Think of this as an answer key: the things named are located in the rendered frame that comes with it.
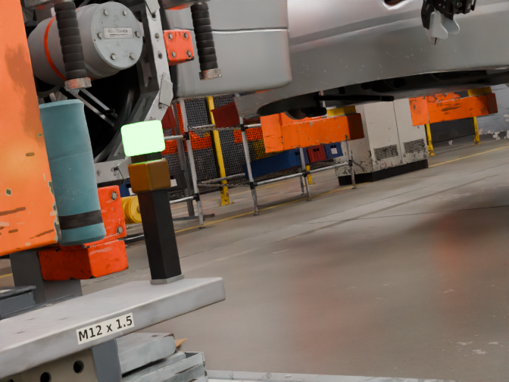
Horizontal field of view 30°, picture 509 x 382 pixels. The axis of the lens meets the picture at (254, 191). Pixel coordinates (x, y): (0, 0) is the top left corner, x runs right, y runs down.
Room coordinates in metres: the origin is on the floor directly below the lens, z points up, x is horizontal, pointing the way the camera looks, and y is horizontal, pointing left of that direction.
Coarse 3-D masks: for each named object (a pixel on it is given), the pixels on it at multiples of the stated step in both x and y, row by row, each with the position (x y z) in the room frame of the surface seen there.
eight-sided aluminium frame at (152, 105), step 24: (120, 0) 2.09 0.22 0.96; (144, 0) 2.07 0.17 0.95; (144, 24) 2.08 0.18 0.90; (144, 48) 2.11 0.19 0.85; (144, 72) 2.10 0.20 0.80; (168, 72) 2.10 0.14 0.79; (144, 96) 2.09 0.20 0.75; (168, 96) 2.08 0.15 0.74; (144, 120) 2.02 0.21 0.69; (120, 144) 2.02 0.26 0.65; (96, 168) 1.90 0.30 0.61; (120, 168) 1.95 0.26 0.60
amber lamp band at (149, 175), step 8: (152, 160) 1.22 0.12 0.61; (160, 160) 1.23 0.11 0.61; (128, 168) 1.23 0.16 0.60; (136, 168) 1.22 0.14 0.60; (144, 168) 1.22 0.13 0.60; (152, 168) 1.22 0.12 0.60; (160, 168) 1.23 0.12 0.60; (168, 168) 1.24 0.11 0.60; (136, 176) 1.23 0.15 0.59; (144, 176) 1.22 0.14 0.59; (152, 176) 1.22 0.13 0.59; (160, 176) 1.23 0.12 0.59; (168, 176) 1.24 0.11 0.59; (136, 184) 1.23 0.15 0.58; (144, 184) 1.22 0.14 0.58; (152, 184) 1.21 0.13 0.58; (160, 184) 1.22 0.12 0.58; (168, 184) 1.24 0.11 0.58; (136, 192) 1.23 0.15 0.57; (144, 192) 1.22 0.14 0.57
